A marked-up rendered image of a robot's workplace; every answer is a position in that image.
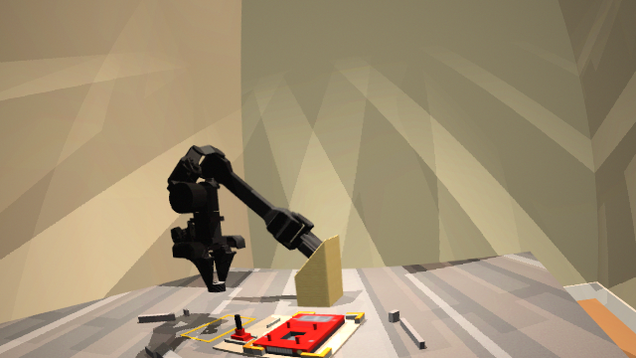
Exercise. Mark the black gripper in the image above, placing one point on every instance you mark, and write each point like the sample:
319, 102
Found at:
209, 238

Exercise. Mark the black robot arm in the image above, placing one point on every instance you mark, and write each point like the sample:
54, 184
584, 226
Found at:
187, 196

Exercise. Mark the black and white wheel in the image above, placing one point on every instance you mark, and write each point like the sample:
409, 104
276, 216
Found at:
218, 286

